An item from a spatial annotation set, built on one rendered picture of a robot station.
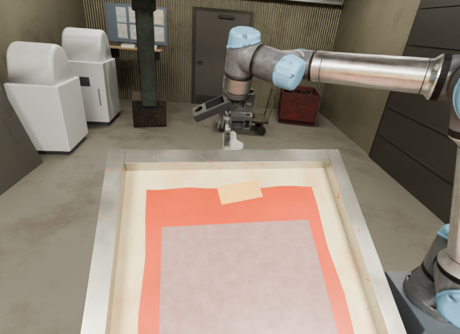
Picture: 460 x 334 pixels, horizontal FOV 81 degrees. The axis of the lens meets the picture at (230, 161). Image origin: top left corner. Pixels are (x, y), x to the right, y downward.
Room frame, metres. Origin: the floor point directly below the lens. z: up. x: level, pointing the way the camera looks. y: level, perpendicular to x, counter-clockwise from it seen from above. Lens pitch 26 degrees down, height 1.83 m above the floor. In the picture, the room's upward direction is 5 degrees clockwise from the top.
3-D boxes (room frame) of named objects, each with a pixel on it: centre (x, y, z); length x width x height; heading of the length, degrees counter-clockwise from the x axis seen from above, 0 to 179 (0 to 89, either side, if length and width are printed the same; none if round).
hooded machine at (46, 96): (3.76, 2.64, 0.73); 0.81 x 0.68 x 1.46; 4
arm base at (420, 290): (0.53, -0.60, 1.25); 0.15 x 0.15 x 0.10
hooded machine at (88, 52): (5.08, 2.70, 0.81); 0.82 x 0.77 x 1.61; 4
